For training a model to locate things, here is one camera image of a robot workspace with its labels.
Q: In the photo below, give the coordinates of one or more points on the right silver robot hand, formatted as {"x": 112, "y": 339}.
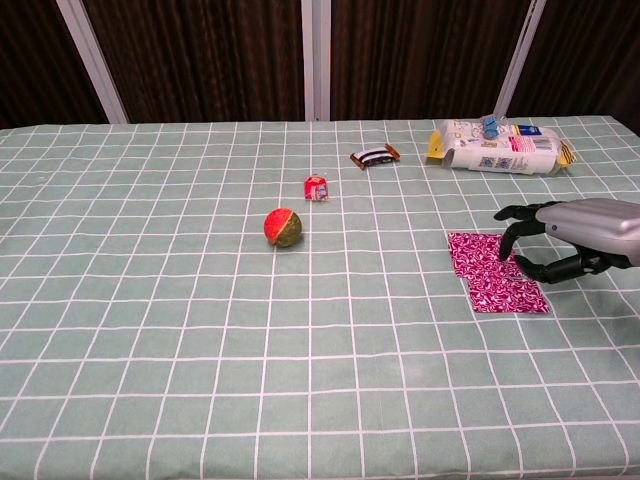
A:
{"x": 590, "y": 225}

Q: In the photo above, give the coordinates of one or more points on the pink patterned square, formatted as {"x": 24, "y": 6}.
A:
{"x": 505, "y": 297}

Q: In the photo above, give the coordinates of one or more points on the white printed plastic bag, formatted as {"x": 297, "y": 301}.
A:
{"x": 500, "y": 155}

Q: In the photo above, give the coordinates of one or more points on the dark brown curtain panel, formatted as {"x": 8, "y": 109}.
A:
{"x": 200, "y": 60}
{"x": 590, "y": 60}
{"x": 425, "y": 55}
{"x": 35, "y": 60}

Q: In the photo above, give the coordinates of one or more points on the black white striped snack bar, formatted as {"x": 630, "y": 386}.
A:
{"x": 375, "y": 156}

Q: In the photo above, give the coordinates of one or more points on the small red candy packet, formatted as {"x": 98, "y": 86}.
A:
{"x": 315, "y": 189}

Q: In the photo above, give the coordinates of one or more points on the red and green ball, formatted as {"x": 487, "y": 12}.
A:
{"x": 283, "y": 227}

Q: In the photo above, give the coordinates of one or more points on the green checked tablecloth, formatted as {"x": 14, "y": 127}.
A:
{"x": 150, "y": 325}

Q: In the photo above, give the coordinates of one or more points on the white partition frame post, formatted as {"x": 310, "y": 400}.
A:
{"x": 316, "y": 60}
{"x": 92, "y": 65}
{"x": 517, "y": 60}

